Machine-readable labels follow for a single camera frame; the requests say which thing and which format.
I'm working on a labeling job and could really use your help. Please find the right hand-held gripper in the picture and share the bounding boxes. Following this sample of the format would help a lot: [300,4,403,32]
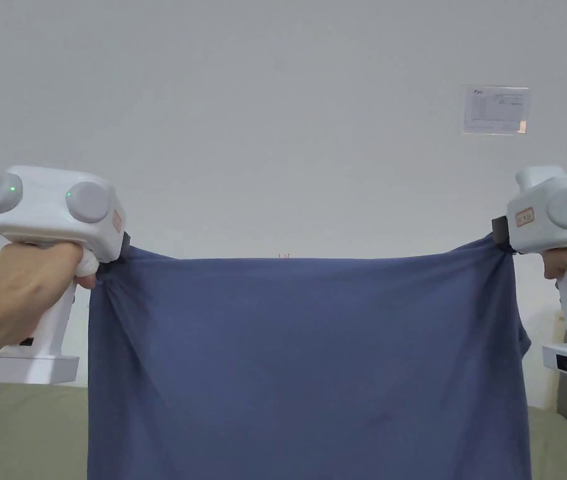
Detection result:
[491,166,567,383]

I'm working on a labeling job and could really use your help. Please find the person's left hand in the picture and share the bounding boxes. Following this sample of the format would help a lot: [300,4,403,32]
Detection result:
[0,241,98,347]

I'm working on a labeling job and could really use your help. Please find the dark blue shirt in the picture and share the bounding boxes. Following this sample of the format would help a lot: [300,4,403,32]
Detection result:
[87,234,533,480]

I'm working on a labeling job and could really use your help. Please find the white paper notice sheet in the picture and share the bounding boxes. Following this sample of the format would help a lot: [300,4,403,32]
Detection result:
[463,84,531,135]

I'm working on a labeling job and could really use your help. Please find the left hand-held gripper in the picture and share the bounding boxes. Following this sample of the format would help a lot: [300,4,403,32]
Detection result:
[0,166,131,386]

